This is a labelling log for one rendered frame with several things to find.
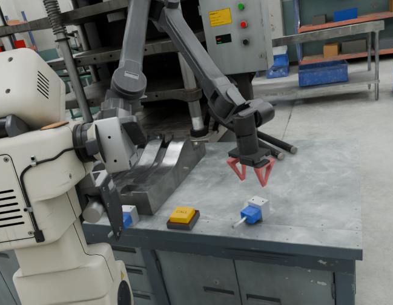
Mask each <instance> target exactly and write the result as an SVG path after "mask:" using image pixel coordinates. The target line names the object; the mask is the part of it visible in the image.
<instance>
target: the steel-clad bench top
mask: <svg viewBox="0 0 393 305"><path fill-rule="evenodd" d="M282 141H283V142H286V143H288V144H290V145H293V146H295V147H297V152H296V153H295V154H293V153H290V152H288V151H285V150H284V149H281V148H279V147H277V146H275V145H273V144H270V143H268V142H266V141H263V142H265V143H266V144H268V145H269V146H271V147H273V148H275V149H276V150H278V151H280V152H281V153H283V154H284V155H285V157H284V159H283V160H279V159H277V158H275V157H274V156H272V155H269V156H268V157H267V156H263V157H261V158H260V161H261V160H263V159H268V158H273V159H275V162H274V165H273V167H272V170H271V172H270V174H269V177H268V181H267V184H266V186H265V187H262V186H261V184H260V182H259V180H258V178H257V175H256V173H255V171H254V167H251V166H246V176H245V180H243V181H241V179H240V178H239V177H238V175H237V174H236V173H235V172H234V170H233V169H232V168H231V167H230V166H229V164H227V162H226V161H227V160H228V159H230V158H231V156H230V157H229V156H228V152H229V151H231V150H232V149H234V148H236V147H237V143H236V142H214V143H205V149H206V154H205V156H204V157H203V158H202V159H201V161H200V162H199V163H198V164H197V165H196V166H195V167H194V169H193V170H192V171H191V172H190V173H189V174H188V175H187V177H186V178H185V179H184V180H183V182H182V183H181V184H180V185H179V186H178V187H177V188H176V190H175V191H174V192H173V193H172V194H171V195H170V196H169V198H168V199H167V200H166V201H165V203H164V204H163V205H162V206H161V207H160V208H159V209H158V211H157V212H156V213H155V214H154V215H138V216H139V221H138V222H137V223H136V224H135V225H134V226H129V227H128V228H134V229H146V230H153V231H165V232H178V233H185V234H197V235H210V236H216V237H229V238H241V239H249V240H261V241H273V242H280V243H292V244H305V245H311V246H324V247H331V248H343V249H356V250H363V240H362V210H361V195H360V165H359V150H358V138H349V139H311V140H282ZM254 196H258V197H261V198H264V199H267V200H268V201H269V210H270V216H269V217H268V218H267V219H266V220H264V221H260V220H257V221H256V222H254V223H253V224H251V223H248V222H247V221H245V222H243V223H242V224H241V225H239V226H238V227H236V228H235V229H233V228H232V227H231V226H232V225H233V224H235V223H236V222H237V221H239V220H240V219H241V214H240V212H241V211H242V210H243V209H245V208H246V207H247V206H248V200H250V199H251V198H253V197H254ZM178 206H180V207H191V208H194V210H199V212H200V217H199V218H198V220H197V221H196V223H195V224H194V226H193V227H192V229H191V230H190V231H188V230H181V229H168V228H167V224H166V223H167V221H168V220H169V219H170V215H171V214H172V213H173V212H174V210H175V209H176V208H177V207H178Z"/></svg>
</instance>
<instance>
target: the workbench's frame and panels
mask: <svg viewBox="0 0 393 305"><path fill-rule="evenodd" d="M81 226H82V230H83V233H84V237H85V240H86V243H87V245H88V244H96V243H108V244H109V245H111V248H112V251H113V255H114V259H115V261H118V260H121V261H123V262H124V264H125V268H126V271H127V275H128V279H129V282H130V286H131V291H132V293H133V299H134V305H355V294H356V274H355V261H356V260H360V261H362V260H363V251H362V250H356V249H343V248H331V247H324V246H311V245H305V244H292V243H280V242H273V241H261V240H249V239H241V238H229V237H216V236H210V235H197V234H185V233H178V232H165V231H153V230H146V229H134V228H126V229H123V230H122V233H121V236H120V238H119V241H116V240H115V237H114V234H113V235H112V236H111V237H110V238H108V234H109V233H110V232H111V231H112V228H111V226H102V225H90V224H82V225H81ZM19 268H20V265H19V262H18V259H17V257H16V254H15V250H14V249H11V250H7V251H0V305H22V304H21V301H20V299H19V295H18V293H17V290H16V288H15V284H14V282H13V275H14V274H15V272H16V271H17V270H18V269H19Z"/></svg>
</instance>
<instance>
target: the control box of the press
mask: <svg viewBox="0 0 393 305"><path fill-rule="evenodd" d="M199 4H200V5H199V6H198V9H199V15H202V22H203V29H204V32H205V39H206V46H207V50H208V55H209V56H210V58H211V59H212V61H213V62H214V63H215V65H216V67H217V68H218V69H219V70H220V71H221V73H222V74H223V75H224V76H226V77H227V78H228V80H229V81H230V76H231V77H232V78H233V79H234V80H235V81H236V82H237V84H238V89H239V93H240V94H241V96H242V97H243V98H244V99H245V100H246V101H248V100H253V91H252V85H251V82H252V80H253V78H254V76H255V74H256V72H257V71H265V70H269V69H270V68H271V67H272V66H273V65H274V57H273V51H272V39H271V28H270V22H269V10H268V0H199Z"/></svg>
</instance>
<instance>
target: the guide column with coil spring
mask: <svg viewBox="0 0 393 305"><path fill-rule="evenodd" d="M54 3H56V2H51V3H48V4H46V5H50V4H54ZM54 6H57V5H51V6H48V7H47V8H50V7H54ZM54 9H57V7H55V8H51V9H48V11H50V10H54ZM57 11H59V10H55V11H51V12H49V13H48V14H50V13H54V12H57ZM58 14H59V13H55V14H52V15H49V16H54V15H58ZM58 17H60V15H59V16H55V17H52V18H50V19H53V18H58ZM57 20H61V18H59V19H54V20H52V21H51V22H53V21H57ZM60 22H62V21H58V22H54V23H52V25H53V24H57V23H60ZM60 25H63V24H58V25H54V26H53V27H57V26H60ZM63 27H64V26H62V27H58V28H54V30H56V29H59V28H63ZM63 30H64V29H62V30H57V31H55V33H56V32H59V31H63ZM64 34H65V31H63V32H61V33H57V34H56V37H57V39H62V38H67V35H64ZM58 43H59V46H60V49H61V52H62V55H63V58H64V62H65V65H66V67H67V71H68V74H69V77H70V80H71V83H72V86H73V89H74V92H75V95H76V98H77V100H78V104H79V107H80V109H81V113H82V117H83V119H84V122H85V123H87V122H94V120H93V117H92V115H91V111H90V107H89V105H88V102H87V98H86V95H85V92H84V89H83V86H82V83H81V79H80V77H79V73H78V70H77V67H76V64H75V61H74V58H73V54H72V52H71V48H70V45H69V43H68V40H64V41H59V42H58Z"/></svg>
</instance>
